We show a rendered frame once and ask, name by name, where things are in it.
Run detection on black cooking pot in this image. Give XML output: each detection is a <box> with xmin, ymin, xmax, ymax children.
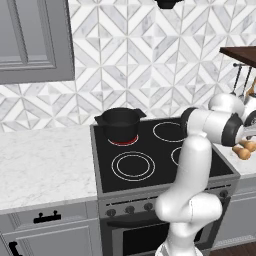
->
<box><xmin>94</xmin><ymin>107</ymin><xmax>148</xmax><ymax>144</ymax></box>

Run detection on wooden spatula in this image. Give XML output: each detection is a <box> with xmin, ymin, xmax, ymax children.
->
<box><xmin>244</xmin><ymin>77</ymin><xmax>256</xmax><ymax>104</ymax></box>

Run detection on black and grey stove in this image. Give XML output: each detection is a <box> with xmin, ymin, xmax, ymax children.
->
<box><xmin>89</xmin><ymin>116</ymin><xmax>242</xmax><ymax>256</ymax></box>

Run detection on grey drawer front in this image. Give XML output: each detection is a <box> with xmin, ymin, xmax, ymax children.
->
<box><xmin>232</xmin><ymin>177</ymin><xmax>256</xmax><ymax>200</ymax></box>
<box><xmin>0</xmin><ymin>201</ymin><xmax>90</xmax><ymax>232</ymax></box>

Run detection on oven door with window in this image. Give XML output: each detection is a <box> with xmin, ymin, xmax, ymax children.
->
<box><xmin>99</xmin><ymin>197</ymin><xmax>232</xmax><ymax>256</ymax></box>

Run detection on dark hanging metal utensil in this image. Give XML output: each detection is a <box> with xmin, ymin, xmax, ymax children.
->
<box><xmin>238</xmin><ymin>65</ymin><xmax>253</xmax><ymax>101</ymax></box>
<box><xmin>229</xmin><ymin>63</ymin><xmax>243</xmax><ymax>96</ymax></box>

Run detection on grey base cupboard door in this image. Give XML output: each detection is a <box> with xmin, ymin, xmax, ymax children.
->
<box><xmin>0</xmin><ymin>218</ymin><xmax>102</xmax><ymax>256</ymax></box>
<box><xmin>213</xmin><ymin>194</ymin><xmax>256</xmax><ymax>250</ymax></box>

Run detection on black range hood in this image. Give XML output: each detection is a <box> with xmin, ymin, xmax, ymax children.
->
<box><xmin>154</xmin><ymin>0</ymin><xmax>185</xmax><ymax>10</ymax></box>

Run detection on dark wooden shelf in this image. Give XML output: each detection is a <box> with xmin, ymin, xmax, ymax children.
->
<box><xmin>219</xmin><ymin>46</ymin><xmax>256</xmax><ymax>69</ymax></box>

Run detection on black oven door handle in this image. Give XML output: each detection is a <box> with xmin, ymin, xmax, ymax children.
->
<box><xmin>105</xmin><ymin>213</ymin><xmax>162</xmax><ymax>230</ymax></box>

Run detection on black drawer handle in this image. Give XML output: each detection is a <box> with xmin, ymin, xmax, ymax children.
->
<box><xmin>33</xmin><ymin>210</ymin><xmax>62</xmax><ymax>225</ymax></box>

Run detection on grey wall cupboard door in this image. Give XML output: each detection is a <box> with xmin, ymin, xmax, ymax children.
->
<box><xmin>0</xmin><ymin>0</ymin><xmax>76</xmax><ymax>85</ymax></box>

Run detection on black cupboard door handle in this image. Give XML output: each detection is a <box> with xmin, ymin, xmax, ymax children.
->
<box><xmin>8</xmin><ymin>241</ymin><xmax>20</xmax><ymax>256</ymax></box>

